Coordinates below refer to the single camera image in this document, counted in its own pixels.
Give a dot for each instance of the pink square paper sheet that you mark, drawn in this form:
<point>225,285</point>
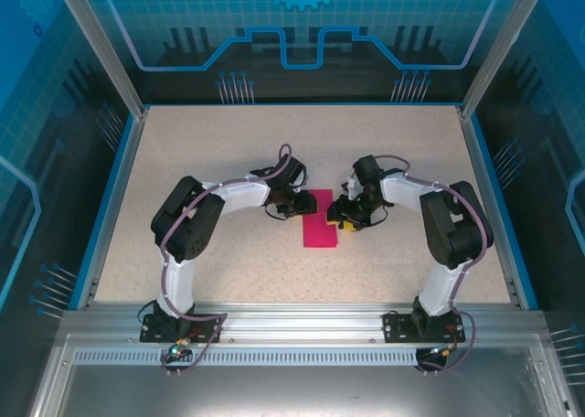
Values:
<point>320,234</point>

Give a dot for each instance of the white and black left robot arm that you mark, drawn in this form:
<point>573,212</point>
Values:
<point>237,197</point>

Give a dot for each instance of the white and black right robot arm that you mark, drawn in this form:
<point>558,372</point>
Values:
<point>402,193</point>

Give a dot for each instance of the small connector with orange plug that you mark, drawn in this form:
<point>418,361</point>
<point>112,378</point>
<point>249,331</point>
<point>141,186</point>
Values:
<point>442,351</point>

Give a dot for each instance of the grey metal shelf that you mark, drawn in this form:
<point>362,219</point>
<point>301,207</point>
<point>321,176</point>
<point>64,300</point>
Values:
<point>292,389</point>

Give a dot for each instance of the small connector with green light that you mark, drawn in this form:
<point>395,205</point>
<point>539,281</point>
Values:
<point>177,352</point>

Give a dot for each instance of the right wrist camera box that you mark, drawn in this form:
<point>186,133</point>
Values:
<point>350,186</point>

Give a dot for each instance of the long aluminium frame rail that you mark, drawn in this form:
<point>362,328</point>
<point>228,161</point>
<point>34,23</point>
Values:
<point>301,321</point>

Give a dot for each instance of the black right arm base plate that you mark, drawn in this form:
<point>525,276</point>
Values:
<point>395,328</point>

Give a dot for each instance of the aluminium side rail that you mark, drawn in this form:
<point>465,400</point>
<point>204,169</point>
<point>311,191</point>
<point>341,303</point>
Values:
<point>128,161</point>
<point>475,152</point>

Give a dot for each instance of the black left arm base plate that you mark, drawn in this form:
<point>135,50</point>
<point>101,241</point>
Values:
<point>205,330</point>

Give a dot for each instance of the aluminium corner post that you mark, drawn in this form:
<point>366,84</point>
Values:
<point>104,46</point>
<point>501,46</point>

